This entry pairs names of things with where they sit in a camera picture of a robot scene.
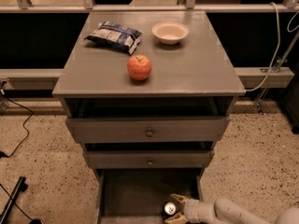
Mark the metal stand right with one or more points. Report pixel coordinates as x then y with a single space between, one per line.
275 69

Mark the blue white chip bag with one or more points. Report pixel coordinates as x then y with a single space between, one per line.
115 36

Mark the red apple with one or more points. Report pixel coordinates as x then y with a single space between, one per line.
139 67

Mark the grey bottom drawer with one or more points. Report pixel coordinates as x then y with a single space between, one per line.
138 196

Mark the blue pepsi can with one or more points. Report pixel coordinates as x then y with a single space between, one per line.
169 210

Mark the grey wooden drawer cabinet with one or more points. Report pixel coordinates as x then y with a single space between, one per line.
191 79

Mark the black floor bar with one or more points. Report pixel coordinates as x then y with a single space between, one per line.
20 186

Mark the grey drawer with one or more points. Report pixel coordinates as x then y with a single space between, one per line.
138 196
123 130
121 159

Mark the metal railing frame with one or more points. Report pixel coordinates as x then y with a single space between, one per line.
80 6

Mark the grey top drawer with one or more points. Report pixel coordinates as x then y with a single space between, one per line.
123 130

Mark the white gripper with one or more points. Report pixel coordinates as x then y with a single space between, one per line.
193 211

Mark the white paper bowl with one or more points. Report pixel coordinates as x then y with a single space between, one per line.
169 32

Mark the grey middle drawer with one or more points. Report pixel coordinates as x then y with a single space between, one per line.
121 159

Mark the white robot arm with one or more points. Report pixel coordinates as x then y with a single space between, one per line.
223 211

